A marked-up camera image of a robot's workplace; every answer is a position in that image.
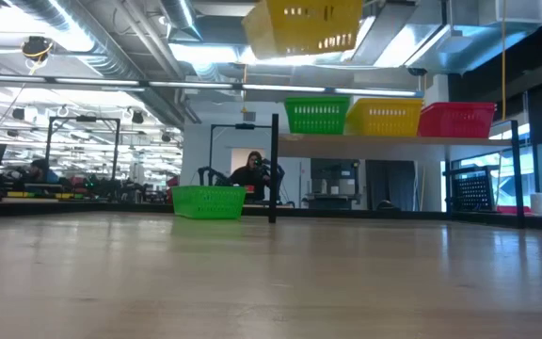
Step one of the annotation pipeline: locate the green plastic basket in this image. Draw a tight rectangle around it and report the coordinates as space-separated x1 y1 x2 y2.
170 185 247 220
283 96 351 136

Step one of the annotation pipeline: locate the yellow plastic basket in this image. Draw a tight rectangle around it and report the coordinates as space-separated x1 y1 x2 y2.
241 0 364 61
345 97 423 137

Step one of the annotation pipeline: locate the person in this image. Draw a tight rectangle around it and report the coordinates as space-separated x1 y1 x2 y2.
229 150 272 202
28 158 60 185

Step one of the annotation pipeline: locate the long ceiling light bar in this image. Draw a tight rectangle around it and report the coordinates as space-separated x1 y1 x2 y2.
0 73 423 99

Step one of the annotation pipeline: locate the black perforated panel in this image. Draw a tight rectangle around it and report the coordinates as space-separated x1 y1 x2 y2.
442 164 501 213

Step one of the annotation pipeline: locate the red box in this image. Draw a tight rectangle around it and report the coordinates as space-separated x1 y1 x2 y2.
496 205 532 216

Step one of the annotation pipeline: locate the black background rig frame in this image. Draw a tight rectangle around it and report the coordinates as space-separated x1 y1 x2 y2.
46 116 121 183
208 121 275 187

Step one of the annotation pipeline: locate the wooden shelf black metal frame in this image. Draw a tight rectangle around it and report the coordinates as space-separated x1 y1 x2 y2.
268 112 526 230

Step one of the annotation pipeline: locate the black aluminium rig frame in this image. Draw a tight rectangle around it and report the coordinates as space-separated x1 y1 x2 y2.
0 200 542 233

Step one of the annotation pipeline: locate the silver round ventilation duct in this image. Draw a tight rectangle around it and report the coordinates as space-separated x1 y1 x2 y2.
7 0 201 128

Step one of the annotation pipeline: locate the silver rectangular ventilation duct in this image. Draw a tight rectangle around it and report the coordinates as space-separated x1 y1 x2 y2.
369 0 542 76

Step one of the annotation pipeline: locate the yellow hanging cable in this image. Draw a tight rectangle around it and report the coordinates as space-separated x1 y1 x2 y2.
500 0 508 121

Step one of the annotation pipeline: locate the black ceiling cable reel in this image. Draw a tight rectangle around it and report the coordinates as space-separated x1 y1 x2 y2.
20 36 55 62

